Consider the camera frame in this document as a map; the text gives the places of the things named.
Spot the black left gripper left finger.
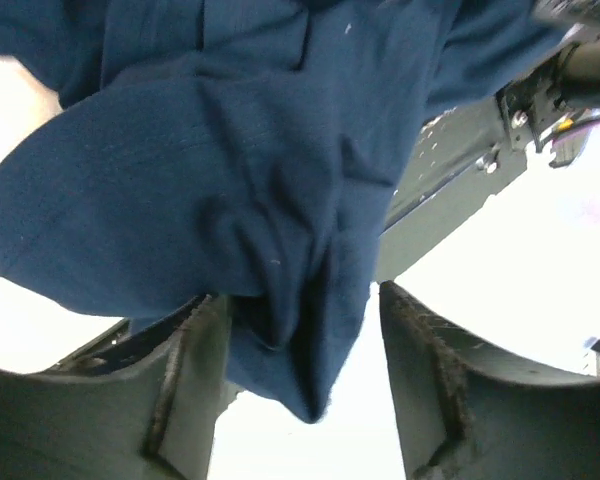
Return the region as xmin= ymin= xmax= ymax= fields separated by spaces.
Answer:
xmin=0 ymin=297 xmax=231 ymax=479

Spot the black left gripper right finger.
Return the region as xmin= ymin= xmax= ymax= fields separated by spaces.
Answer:
xmin=379 ymin=281 xmax=600 ymax=480

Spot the navy blue t shirt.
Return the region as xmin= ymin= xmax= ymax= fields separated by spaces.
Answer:
xmin=0 ymin=1 xmax=564 ymax=423

